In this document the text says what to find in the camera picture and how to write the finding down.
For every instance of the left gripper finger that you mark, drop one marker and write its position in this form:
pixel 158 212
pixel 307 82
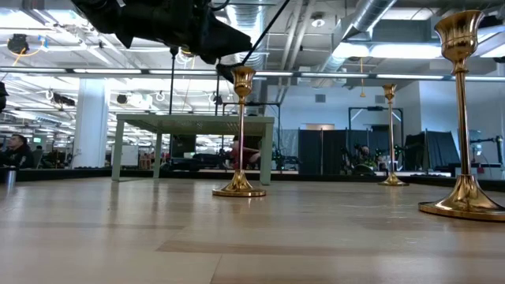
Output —
pixel 213 54
pixel 225 37

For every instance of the silver metal post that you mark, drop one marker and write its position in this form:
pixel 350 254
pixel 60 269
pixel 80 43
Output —
pixel 10 177

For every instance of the person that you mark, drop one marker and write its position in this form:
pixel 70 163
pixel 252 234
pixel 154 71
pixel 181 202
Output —
pixel 246 155
pixel 17 154

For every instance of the pale green perforated metal riser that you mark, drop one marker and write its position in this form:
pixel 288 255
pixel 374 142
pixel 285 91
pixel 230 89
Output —
pixel 197 125

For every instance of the silver ventilation duct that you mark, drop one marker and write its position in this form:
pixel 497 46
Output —
pixel 369 12
pixel 256 16

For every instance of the black background monitor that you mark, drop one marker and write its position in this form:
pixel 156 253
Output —
pixel 183 146

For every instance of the black ceiling-mounted device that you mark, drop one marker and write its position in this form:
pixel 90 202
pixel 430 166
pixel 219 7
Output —
pixel 17 42

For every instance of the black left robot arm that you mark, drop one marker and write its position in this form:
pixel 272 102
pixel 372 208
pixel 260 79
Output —
pixel 98 13

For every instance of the black metal table frame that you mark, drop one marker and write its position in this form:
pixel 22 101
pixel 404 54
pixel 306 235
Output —
pixel 59 174

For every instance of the white board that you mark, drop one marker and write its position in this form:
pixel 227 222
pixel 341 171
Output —
pixel 129 155

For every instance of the black divider curtain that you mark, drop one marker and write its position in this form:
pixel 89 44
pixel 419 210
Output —
pixel 438 150
pixel 311 152

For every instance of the white building column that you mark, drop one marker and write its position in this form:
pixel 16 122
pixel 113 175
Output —
pixel 90 126

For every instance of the gold brass candlestick holder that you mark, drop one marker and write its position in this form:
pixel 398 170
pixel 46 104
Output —
pixel 392 180
pixel 239 185
pixel 465 197

